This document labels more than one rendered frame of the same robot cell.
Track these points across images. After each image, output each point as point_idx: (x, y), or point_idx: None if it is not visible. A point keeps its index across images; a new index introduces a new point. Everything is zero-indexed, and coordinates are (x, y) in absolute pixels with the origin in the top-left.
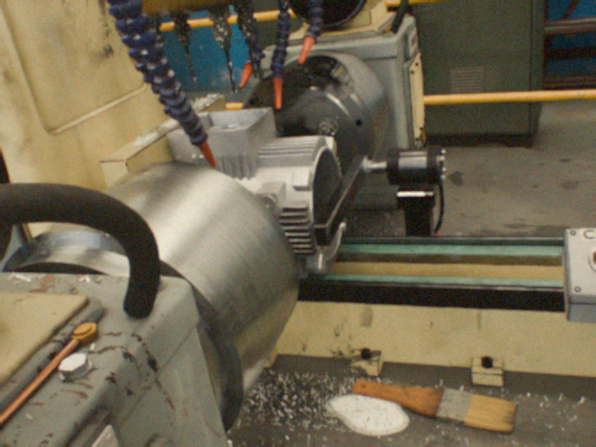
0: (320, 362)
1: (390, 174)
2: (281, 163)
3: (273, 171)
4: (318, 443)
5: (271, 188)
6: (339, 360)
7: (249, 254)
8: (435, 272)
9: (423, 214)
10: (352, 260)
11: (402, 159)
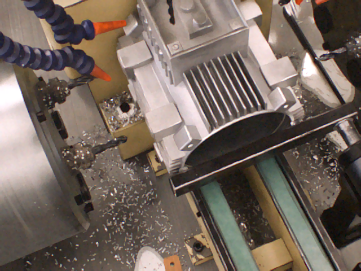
0: (184, 209)
1: (338, 161)
2: (194, 101)
3: (187, 99)
4: (105, 269)
5: (161, 121)
6: (194, 222)
7: (0, 227)
8: (299, 258)
9: (352, 207)
10: (260, 177)
11: (356, 164)
